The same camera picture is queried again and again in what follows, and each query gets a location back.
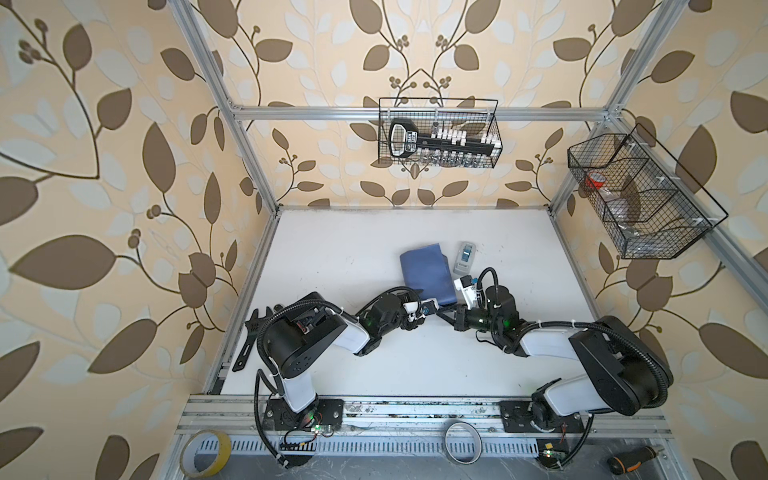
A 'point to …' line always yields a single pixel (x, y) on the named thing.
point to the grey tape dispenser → (465, 257)
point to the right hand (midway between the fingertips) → (437, 313)
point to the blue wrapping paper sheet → (427, 269)
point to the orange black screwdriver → (626, 461)
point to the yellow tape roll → (206, 453)
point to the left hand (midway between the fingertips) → (419, 293)
